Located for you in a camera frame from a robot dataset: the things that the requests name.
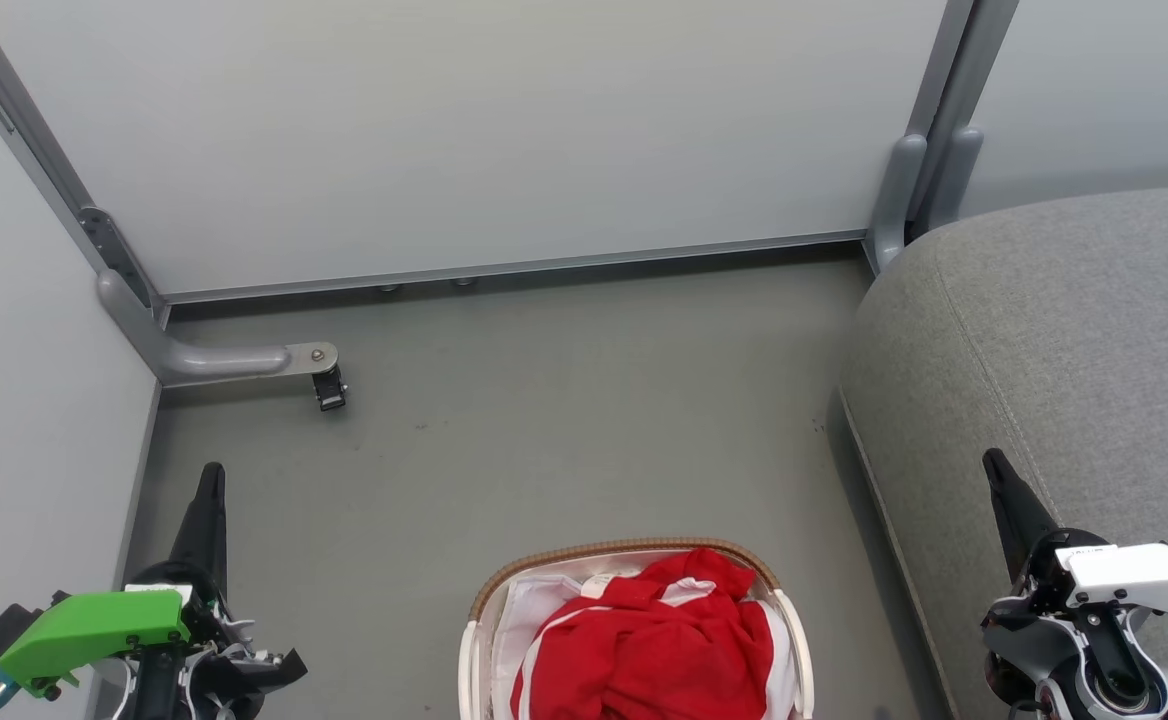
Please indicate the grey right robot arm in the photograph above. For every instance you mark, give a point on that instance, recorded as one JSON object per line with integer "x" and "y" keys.
{"x": 1094, "y": 655}

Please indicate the grey partition post feet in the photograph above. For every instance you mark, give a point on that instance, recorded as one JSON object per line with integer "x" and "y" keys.
{"x": 894, "y": 200}

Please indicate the red and white garment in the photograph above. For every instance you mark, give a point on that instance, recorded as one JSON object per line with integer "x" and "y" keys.
{"x": 644, "y": 650}

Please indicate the grey partition bottom rail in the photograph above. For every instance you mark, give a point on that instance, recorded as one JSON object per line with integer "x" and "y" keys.
{"x": 504, "y": 268}

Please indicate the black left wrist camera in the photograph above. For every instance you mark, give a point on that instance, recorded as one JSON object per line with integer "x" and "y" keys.
{"x": 14, "y": 625}

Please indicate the grey partition foot bracket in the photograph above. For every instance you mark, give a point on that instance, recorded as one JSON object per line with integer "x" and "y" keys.
{"x": 214, "y": 358}

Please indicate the grey fabric sofa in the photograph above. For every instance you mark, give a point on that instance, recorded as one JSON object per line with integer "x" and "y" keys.
{"x": 1064, "y": 360}

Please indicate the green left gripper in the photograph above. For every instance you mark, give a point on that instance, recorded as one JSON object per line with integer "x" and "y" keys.
{"x": 94, "y": 630}

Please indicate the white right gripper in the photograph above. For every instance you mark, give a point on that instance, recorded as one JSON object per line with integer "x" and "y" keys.
{"x": 1134, "y": 580}

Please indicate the white woven-rim laundry basket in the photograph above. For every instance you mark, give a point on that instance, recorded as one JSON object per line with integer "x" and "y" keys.
{"x": 634, "y": 547}

